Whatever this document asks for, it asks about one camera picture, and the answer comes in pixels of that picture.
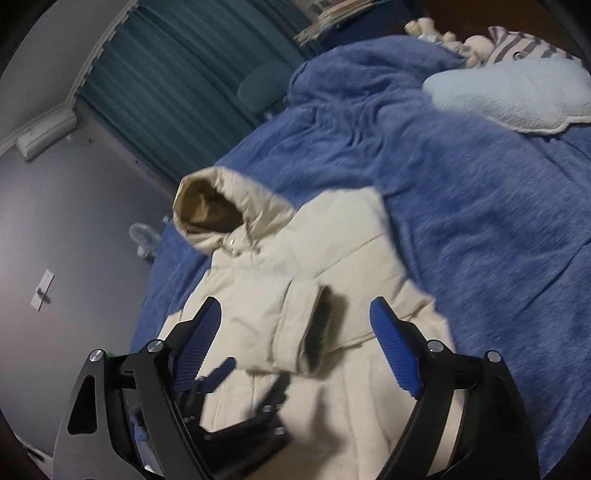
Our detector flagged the row of colourful books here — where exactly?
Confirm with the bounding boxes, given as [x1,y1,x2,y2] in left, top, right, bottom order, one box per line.
[308,0,375,24]

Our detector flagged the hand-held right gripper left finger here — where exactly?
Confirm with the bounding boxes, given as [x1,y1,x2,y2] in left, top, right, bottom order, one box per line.
[52,296,223,480]

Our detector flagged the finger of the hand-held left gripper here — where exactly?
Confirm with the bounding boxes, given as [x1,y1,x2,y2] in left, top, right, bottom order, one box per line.
[182,357,238,418]
[196,383,291,462]

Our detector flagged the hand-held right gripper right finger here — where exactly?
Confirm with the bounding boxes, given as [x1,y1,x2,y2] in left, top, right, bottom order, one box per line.
[368,296,541,480]

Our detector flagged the light blue fluffy pillow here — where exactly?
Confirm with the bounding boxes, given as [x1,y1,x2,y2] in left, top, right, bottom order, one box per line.
[422,59,591,137]

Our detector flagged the cream hooded puffer jacket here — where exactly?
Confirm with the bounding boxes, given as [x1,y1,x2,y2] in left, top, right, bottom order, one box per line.
[157,167,467,480]

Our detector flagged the grey striped pillow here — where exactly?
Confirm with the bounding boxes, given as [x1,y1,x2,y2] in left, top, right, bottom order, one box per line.
[487,26,583,65]

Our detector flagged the white fan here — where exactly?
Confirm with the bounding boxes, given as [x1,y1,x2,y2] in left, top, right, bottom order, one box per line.
[128,222,162,265]

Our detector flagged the white air conditioner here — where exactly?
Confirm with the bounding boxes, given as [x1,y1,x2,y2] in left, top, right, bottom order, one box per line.
[16,111,78,161]

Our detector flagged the white plush toy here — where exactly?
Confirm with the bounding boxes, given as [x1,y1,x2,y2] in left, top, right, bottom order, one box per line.
[443,34,497,70]
[404,17,455,44]

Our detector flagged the white wall switch plate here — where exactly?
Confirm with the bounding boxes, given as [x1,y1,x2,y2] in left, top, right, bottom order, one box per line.
[30,270,55,309]

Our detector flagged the blue fleece blanket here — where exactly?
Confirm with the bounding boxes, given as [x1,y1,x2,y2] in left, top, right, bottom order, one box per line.
[129,34,591,480]

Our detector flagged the teal curtain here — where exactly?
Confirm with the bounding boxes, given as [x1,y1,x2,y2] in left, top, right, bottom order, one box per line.
[74,0,319,192]

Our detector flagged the stack of books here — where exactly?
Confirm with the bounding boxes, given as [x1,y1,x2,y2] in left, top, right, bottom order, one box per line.
[295,19,345,47]

